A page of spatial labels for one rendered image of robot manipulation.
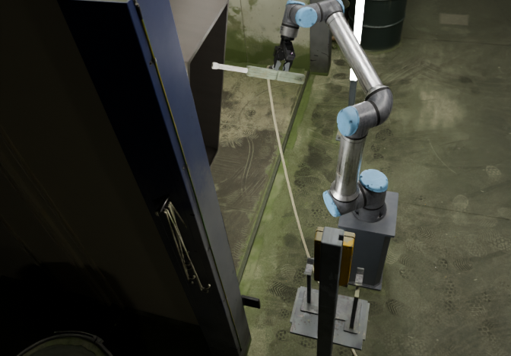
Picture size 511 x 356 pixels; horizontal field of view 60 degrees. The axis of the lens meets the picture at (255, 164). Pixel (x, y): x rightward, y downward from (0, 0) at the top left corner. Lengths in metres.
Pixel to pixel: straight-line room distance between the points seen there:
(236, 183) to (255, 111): 0.88
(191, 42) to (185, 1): 0.35
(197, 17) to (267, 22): 2.16
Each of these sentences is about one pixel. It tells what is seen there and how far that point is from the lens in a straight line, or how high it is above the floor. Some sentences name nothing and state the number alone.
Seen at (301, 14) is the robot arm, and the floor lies 1.69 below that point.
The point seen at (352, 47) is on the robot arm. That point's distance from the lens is 2.09.
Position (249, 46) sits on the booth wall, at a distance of 4.59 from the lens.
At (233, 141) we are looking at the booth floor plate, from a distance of 3.87.
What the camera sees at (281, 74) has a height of 1.39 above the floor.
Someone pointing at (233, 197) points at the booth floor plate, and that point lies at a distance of 3.46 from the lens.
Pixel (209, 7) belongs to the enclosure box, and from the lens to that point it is 2.37.
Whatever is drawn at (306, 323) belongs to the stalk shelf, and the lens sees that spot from 2.10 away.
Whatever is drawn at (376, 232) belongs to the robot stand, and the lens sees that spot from 2.54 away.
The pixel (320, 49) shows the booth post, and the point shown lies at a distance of 4.42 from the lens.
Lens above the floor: 2.72
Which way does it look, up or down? 47 degrees down
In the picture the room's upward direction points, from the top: 7 degrees counter-clockwise
